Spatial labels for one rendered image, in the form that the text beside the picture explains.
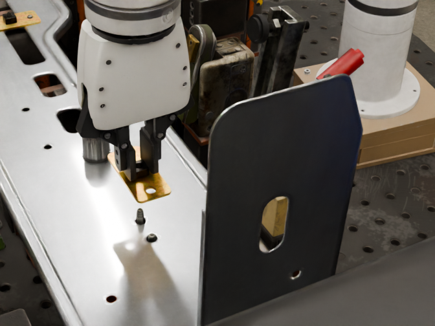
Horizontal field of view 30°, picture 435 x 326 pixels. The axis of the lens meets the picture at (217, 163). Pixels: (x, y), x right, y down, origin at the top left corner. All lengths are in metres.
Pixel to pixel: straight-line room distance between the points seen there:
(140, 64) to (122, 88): 0.03
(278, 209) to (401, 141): 0.67
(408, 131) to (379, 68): 0.13
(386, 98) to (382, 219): 0.23
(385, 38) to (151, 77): 0.72
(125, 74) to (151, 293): 0.22
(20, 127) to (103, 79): 0.31
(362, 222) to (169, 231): 0.55
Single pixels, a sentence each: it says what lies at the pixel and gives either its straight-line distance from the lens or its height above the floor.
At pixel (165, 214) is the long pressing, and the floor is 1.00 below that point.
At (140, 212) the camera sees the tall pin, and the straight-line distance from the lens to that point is 0.87.
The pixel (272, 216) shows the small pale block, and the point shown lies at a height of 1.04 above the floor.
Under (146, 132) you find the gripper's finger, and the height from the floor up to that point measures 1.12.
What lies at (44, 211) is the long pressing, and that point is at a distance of 0.90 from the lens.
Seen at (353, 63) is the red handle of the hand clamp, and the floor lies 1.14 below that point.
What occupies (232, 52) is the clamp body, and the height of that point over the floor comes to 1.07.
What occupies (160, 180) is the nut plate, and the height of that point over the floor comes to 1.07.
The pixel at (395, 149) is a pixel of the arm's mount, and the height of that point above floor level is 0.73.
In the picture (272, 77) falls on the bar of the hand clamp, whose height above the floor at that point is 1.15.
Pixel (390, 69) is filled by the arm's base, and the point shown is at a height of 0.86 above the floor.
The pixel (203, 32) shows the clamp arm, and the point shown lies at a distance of 0.99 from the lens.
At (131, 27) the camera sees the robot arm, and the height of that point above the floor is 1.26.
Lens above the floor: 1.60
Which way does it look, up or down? 39 degrees down
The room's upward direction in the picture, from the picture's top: 3 degrees clockwise
